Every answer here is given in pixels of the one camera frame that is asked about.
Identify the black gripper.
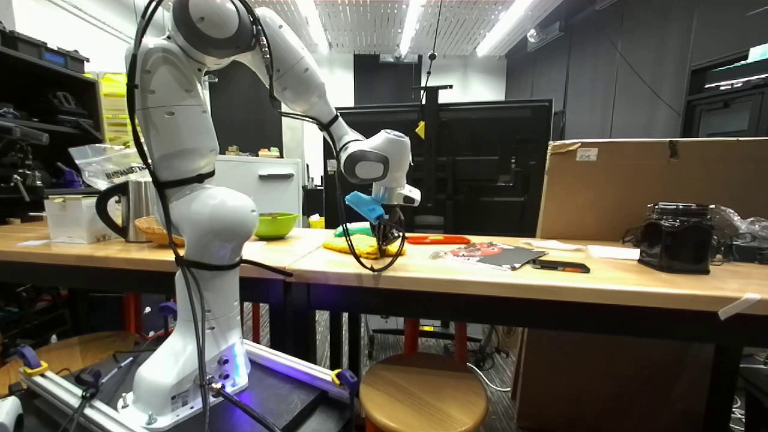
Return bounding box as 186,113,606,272
372,206,406,251

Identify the yellow cloth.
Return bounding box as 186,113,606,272
322,236,400,259

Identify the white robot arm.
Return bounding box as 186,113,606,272
126,0,419,430

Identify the green cloth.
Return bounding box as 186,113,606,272
334,221,373,239

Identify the red flat tool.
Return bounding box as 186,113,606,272
406,233,469,246

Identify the large black monitor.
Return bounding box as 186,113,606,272
343,100,552,239

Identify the green bowl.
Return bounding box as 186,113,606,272
253,214,296,240

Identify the white cabinet box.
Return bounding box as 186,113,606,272
209,156,302,233

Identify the grey flat card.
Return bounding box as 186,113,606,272
481,247,539,272

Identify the black phone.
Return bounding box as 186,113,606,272
532,259,589,275

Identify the round wooden stool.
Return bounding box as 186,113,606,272
360,354,486,432

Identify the brown cardboard box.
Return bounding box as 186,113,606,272
534,137,768,242

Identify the clear plastic container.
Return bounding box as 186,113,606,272
43,196,115,246

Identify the wooden stool at left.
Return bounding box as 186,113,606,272
0,331,138,396

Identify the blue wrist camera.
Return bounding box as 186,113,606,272
344,193,384,223

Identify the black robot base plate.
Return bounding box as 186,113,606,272
13,342,356,432

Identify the black camera device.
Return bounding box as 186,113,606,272
638,203,712,275

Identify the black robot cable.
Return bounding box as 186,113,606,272
125,0,296,432

